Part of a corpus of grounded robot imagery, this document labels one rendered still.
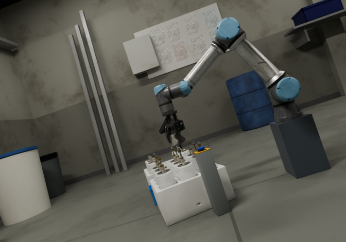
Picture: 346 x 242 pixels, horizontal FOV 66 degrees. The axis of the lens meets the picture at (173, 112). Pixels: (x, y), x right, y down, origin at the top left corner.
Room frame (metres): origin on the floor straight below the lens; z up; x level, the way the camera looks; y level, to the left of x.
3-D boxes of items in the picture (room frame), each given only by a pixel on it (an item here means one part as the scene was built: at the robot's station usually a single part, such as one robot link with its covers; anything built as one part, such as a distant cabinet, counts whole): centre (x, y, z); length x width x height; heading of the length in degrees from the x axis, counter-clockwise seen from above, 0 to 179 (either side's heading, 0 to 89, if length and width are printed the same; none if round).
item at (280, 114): (1.49, -0.60, 0.35); 0.15 x 0.15 x 0.10
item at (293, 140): (1.49, -0.60, 0.15); 0.18 x 0.18 x 0.30; 85
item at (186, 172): (1.47, 0.03, 0.16); 0.10 x 0.10 x 0.18
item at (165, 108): (1.46, 0.02, 0.57); 0.08 x 0.08 x 0.05
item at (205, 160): (1.31, -0.07, 0.16); 0.07 x 0.07 x 0.31; 11
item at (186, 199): (1.58, 0.06, 0.09); 0.39 x 0.39 x 0.18; 11
